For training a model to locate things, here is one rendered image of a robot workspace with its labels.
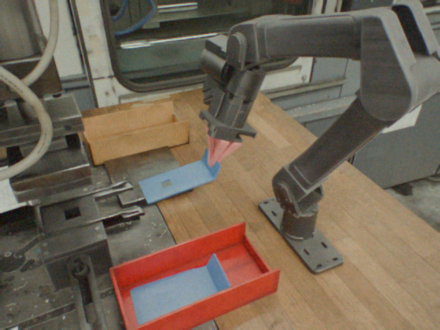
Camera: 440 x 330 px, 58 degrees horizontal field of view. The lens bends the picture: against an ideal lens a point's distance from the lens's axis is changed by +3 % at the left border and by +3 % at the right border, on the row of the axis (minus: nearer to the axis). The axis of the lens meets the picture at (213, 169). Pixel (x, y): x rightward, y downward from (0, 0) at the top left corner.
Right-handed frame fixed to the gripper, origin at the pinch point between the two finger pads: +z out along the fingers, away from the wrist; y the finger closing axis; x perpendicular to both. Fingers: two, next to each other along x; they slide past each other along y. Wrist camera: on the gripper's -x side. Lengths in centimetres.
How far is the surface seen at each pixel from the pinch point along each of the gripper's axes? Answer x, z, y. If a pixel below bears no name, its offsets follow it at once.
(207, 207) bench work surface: 0.1, 11.0, -3.3
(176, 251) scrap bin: 13.0, 11.4, 8.6
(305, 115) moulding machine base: -56, 3, -72
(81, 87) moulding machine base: -60, 12, 14
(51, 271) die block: 9.1, 18.7, 26.9
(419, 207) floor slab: -46, 35, -169
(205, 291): 19.6, 14.1, 4.6
